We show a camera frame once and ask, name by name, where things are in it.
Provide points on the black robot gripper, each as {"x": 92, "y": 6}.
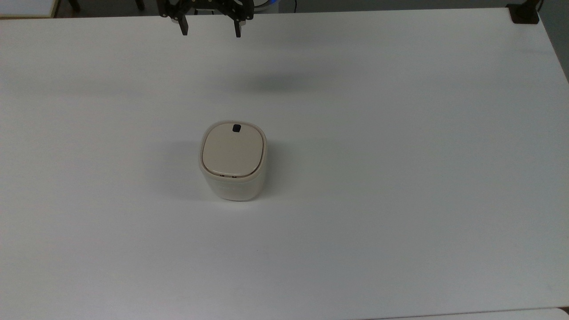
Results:
{"x": 206, "y": 4}

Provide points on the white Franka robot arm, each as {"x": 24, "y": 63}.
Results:
{"x": 266, "y": 2}

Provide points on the small cream trash bin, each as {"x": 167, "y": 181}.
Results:
{"x": 233, "y": 189}

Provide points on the wood-edged side table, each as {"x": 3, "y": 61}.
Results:
{"x": 26, "y": 6}

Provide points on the black furniture leg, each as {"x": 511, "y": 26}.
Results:
{"x": 140, "y": 4}
{"x": 74, "y": 5}

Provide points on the beige hinged bin lid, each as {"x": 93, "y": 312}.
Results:
{"x": 231, "y": 151}

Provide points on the black table clamp mount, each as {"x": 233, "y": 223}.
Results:
{"x": 523, "y": 14}

